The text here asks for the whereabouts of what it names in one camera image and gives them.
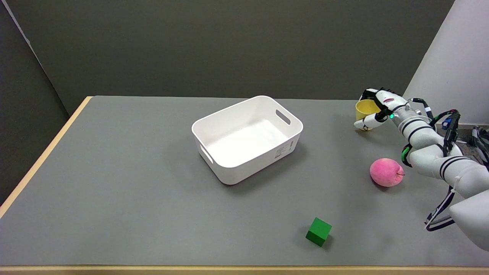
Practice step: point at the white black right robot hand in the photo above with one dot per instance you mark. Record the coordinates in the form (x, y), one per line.
(376, 110)

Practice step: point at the yellow cup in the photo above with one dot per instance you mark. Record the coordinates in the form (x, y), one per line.
(366, 110)

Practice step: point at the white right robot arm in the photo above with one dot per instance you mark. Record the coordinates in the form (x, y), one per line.
(443, 164)

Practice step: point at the pink plush peach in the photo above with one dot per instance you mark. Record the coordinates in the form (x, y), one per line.
(386, 172)

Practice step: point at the white plastic storage bin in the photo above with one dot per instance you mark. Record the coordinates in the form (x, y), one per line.
(247, 137)

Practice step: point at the green wooden cube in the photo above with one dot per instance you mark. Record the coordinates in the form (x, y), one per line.
(318, 231)

